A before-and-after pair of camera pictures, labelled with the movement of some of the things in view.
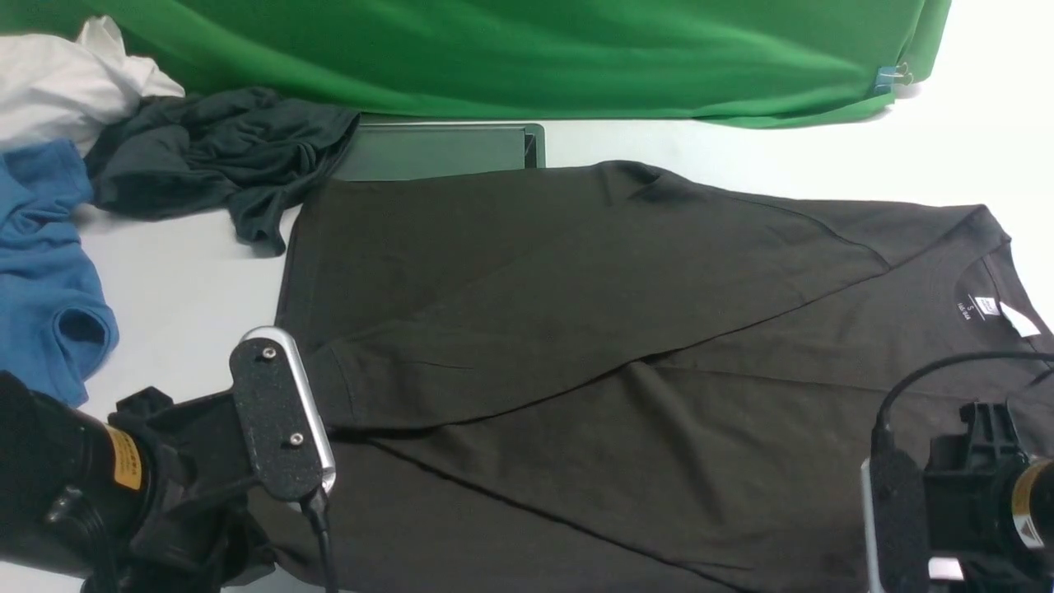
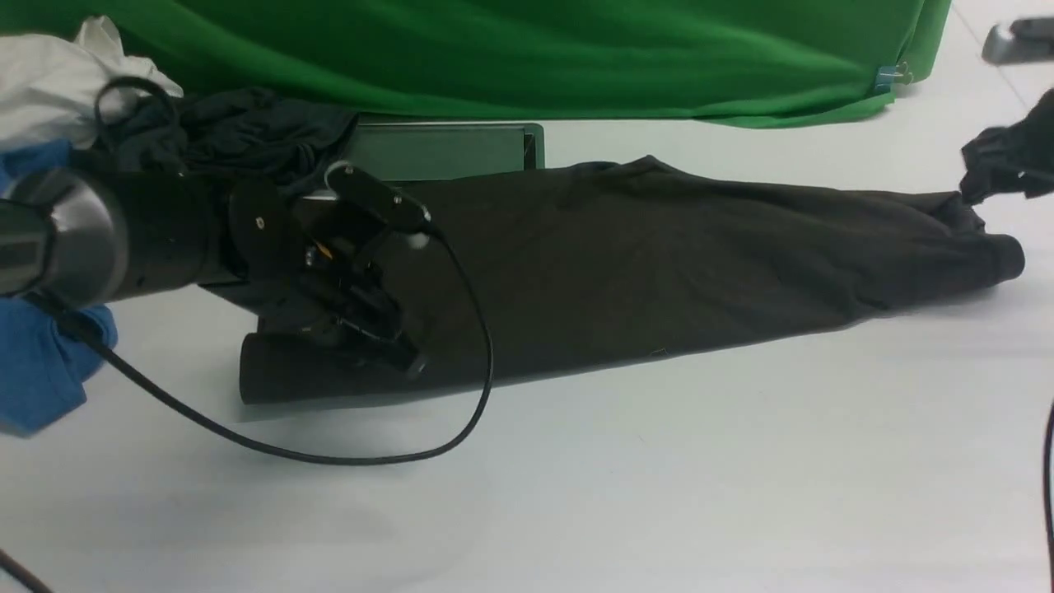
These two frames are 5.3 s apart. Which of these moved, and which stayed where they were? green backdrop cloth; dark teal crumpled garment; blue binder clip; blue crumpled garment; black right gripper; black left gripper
Moved: black left gripper; black right gripper
Stayed: green backdrop cloth; blue binder clip; blue crumpled garment; dark teal crumpled garment
